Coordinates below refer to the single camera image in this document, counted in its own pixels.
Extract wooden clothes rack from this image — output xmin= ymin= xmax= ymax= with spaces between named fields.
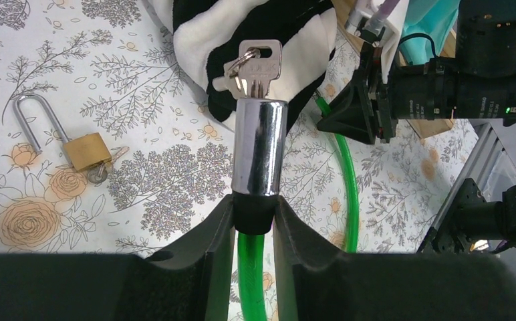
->
xmin=320 ymin=1 xmax=459 ymax=144

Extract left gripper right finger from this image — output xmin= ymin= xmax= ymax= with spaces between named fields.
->
xmin=273 ymin=198 xmax=516 ymax=320

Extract black white striped cloth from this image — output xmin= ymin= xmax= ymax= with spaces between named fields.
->
xmin=151 ymin=0 xmax=338 ymax=128

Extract brass padlock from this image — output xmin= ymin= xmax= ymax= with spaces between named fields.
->
xmin=13 ymin=94 xmax=112 ymax=172

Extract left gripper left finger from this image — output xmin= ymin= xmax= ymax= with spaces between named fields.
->
xmin=0 ymin=196 xmax=235 ymax=320

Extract green cable lock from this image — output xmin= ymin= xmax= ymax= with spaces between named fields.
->
xmin=231 ymin=93 xmax=360 ymax=321

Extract cable lock keys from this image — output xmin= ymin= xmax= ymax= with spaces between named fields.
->
xmin=212 ymin=39 xmax=282 ymax=100

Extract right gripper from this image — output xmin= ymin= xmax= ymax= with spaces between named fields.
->
xmin=316 ymin=44 xmax=455 ymax=144

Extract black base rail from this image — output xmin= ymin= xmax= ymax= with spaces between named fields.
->
xmin=417 ymin=124 xmax=516 ymax=255

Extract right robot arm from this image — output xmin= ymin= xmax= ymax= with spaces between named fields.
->
xmin=317 ymin=1 xmax=516 ymax=144

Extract padlock keys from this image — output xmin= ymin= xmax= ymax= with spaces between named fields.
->
xmin=87 ymin=146 xmax=130 ymax=185

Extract teal t-shirt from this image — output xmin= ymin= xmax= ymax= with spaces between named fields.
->
xmin=399 ymin=0 xmax=460 ymax=65

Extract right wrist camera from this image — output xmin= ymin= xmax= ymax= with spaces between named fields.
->
xmin=344 ymin=0 xmax=412 ymax=83

